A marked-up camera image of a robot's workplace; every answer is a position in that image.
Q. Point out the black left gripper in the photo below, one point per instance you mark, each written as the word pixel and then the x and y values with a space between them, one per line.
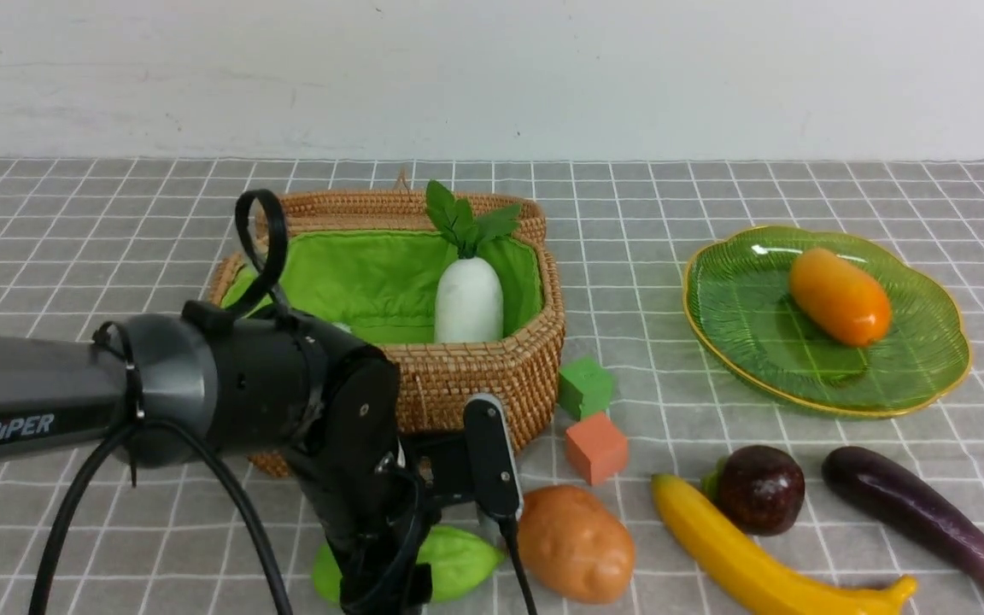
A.
pixel 378 501

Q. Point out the brown potato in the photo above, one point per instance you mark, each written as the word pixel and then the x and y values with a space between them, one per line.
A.
pixel 575 547

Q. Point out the white radish with leaves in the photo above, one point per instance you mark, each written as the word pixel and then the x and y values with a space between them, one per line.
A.
pixel 469 304

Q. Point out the dark purple mangosteen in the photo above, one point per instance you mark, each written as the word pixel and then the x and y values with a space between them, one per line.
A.
pixel 759 488

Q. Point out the yellow banana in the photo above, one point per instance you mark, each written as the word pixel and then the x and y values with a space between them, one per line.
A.
pixel 748 574

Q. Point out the orange mango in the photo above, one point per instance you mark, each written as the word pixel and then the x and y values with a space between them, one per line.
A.
pixel 842 299

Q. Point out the purple eggplant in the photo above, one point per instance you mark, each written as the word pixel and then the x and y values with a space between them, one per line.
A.
pixel 889 493

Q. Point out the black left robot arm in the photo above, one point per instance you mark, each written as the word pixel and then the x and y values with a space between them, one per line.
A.
pixel 158 391

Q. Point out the woven rattan basket green lining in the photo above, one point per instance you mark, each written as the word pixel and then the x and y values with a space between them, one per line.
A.
pixel 381 282

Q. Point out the orange foam cube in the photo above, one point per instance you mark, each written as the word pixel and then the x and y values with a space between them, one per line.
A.
pixel 596 448

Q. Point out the green foam cube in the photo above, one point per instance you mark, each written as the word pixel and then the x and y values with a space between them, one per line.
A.
pixel 585 388

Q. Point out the woven rattan basket lid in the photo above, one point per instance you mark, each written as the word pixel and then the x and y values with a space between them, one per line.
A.
pixel 398 209

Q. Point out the green glass leaf plate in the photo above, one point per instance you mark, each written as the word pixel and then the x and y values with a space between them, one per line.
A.
pixel 737 302

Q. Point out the grey checked tablecloth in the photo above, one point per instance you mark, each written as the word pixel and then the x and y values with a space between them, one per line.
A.
pixel 82 241

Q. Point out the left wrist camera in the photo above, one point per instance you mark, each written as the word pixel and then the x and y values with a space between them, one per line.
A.
pixel 491 457

